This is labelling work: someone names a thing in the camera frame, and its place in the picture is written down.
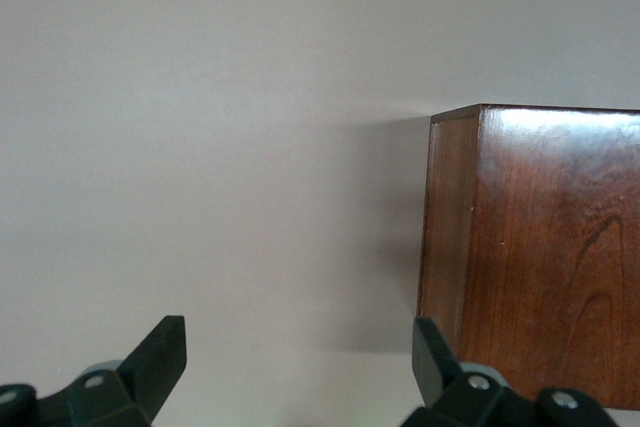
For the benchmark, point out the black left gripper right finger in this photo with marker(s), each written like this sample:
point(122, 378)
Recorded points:
point(440, 377)

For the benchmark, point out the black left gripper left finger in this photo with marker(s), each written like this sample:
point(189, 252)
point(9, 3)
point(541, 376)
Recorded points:
point(140, 387)

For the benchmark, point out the dark brown wooden cabinet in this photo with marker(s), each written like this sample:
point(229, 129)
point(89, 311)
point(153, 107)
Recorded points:
point(550, 247)

